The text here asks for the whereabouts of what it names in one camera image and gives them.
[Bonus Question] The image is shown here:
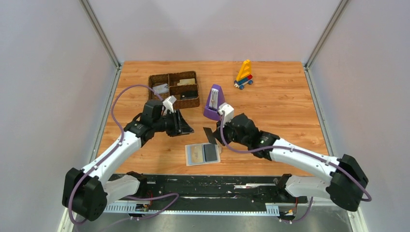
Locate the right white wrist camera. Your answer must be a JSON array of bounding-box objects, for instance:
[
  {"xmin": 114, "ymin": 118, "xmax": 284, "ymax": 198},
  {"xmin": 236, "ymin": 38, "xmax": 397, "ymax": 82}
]
[{"xmin": 218, "ymin": 102, "xmax": 234, "ymax": 127}]

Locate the grey card in basket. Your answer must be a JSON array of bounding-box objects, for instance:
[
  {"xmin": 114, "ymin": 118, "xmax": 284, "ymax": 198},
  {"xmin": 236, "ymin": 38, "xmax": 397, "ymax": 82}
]
[{"xmin": 152, "ymin": 84, "xmax": 169, "ymax": 94}]

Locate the colourful toy block car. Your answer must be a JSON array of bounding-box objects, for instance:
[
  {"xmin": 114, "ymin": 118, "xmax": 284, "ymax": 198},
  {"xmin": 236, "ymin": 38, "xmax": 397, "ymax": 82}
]
[{"xmin": 234, "ymin": 59, "xmax": 253, "ymax": 90}]

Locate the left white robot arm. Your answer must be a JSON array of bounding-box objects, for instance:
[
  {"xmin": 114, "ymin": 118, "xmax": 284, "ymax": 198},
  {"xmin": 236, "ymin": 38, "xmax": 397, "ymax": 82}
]
[{"xmin": 62, "ymin": 96, "xmax": 194, "ymax": 221}]

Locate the white slotted cable duct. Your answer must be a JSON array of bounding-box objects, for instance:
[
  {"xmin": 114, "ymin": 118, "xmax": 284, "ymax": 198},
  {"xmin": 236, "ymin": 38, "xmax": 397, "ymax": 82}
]
[{"xmin": 102, "ymin": 203, "xmax": 280, "ymax": 216}]

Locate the left aluminium frame post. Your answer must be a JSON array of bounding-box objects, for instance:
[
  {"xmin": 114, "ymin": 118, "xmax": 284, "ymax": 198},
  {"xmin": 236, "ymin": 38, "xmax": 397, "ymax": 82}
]
[{"xmin": 79, "ymin": 0, "xmax": 122, "ymax": 70}]

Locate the brown wicker divided basket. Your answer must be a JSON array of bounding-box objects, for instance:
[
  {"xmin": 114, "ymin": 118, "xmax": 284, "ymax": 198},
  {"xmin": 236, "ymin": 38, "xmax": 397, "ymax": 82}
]
[{"xmin": 148, "ymin": 71, "xmax": 200, "ymax": 109}]

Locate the purple metronome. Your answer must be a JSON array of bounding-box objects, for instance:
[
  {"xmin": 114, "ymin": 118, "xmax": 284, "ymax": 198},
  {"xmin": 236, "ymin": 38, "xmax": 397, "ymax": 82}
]
[{"xmin": 203, "ymin": 84, "xmax": 225, "ymax": 121}]

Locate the beige card in basket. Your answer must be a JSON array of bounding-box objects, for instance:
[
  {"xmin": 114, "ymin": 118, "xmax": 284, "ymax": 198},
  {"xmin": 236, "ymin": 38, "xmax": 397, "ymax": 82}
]
[{"xmin": 181, "ymin": 78, "xmax": 196, "ymax": 85}]

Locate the white card holder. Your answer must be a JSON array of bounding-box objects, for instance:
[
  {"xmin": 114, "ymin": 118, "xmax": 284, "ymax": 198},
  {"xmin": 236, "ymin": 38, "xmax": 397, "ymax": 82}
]
[{"xmin": 185, "ymin": 143, "xmax": 222, "ymax": 166}]

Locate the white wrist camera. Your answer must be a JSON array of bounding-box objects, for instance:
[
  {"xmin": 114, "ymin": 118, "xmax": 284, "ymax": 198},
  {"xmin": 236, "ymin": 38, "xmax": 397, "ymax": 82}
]
[
  {"xmin": 218, "ymin": 102, "xmax": 234, "ymax": 127},
  {"xmin": 162, "ymin": 95, "xmax": 176, "ymax": 115}
]

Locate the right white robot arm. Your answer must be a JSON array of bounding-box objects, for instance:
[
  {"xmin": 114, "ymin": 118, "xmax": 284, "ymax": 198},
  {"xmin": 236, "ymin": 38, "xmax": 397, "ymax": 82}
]
[{"xmin": 204, "ymin": 114, "xmax": 372, "ymax": 212}]

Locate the aluminium frame post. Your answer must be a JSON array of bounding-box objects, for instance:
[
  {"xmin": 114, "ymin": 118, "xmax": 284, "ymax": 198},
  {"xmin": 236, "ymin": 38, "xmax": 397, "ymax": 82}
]
[
  {"xmin": 79, "ymin": 0, "xmax": 122, "ymax": 70},
  {"xmin": 305, "ymin": 0, "xmax": 350, "ymax": 70}
]

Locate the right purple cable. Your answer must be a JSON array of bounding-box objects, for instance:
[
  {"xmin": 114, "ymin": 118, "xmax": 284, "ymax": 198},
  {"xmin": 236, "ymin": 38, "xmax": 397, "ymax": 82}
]
[{"xmin": 219, "ymin": 115, "xmax": 372, "ymax": 224}]

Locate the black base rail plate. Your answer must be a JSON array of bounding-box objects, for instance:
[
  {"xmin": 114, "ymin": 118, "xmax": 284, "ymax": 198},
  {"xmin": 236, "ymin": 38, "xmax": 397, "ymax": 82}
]
[{"xmin": 134, "ymin": 174, "xmax": 308, "ymax": 212}]

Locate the right aluminium frame post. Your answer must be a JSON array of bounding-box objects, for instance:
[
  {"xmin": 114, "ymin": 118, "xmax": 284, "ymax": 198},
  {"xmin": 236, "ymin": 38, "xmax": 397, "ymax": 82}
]
[{"xmin": 305, "ymin": 0, "xmax": 350, "ymax": 70}]

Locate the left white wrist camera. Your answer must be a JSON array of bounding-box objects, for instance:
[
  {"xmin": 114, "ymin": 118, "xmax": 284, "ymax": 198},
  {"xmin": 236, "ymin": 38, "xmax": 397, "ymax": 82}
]
[{"xmin": 162, "ymin": 95, "xmax": 176, "ymax": 115}]

